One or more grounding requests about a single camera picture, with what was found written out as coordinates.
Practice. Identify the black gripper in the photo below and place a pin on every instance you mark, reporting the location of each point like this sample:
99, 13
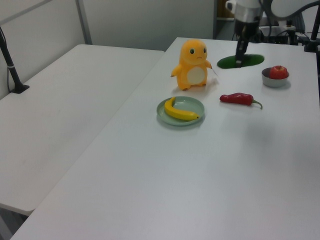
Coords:
246, 30

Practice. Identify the green cucumber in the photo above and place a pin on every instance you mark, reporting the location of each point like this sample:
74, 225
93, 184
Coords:
227, 62

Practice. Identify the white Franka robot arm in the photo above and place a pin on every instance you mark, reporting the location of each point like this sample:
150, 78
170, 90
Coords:
248, 12

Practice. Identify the grey bowl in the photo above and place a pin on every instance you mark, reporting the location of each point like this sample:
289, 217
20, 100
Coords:
271, 81

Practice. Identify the white paper tag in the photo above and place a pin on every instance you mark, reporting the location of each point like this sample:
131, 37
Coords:
214, 72

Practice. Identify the red apple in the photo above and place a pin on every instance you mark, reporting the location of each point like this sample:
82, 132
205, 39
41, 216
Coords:
278, 72

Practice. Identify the red chili pepper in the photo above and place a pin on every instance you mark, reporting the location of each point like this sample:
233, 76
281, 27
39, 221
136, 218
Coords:
237, 98

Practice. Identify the black control equipment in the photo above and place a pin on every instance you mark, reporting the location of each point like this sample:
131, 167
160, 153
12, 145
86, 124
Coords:
282, 35

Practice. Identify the orange dinosaur plush toy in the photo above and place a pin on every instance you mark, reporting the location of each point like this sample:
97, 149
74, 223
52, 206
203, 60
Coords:
192, 67

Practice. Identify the black clamp stand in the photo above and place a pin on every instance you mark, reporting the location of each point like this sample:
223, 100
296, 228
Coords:
312, 37

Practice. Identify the pale green plate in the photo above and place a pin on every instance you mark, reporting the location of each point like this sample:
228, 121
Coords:
181, 116

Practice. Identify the yellow banana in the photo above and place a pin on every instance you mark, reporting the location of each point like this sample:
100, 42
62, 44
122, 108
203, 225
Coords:
177, 113

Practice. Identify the grey partition post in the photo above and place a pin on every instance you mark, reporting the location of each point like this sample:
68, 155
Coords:
83, 22

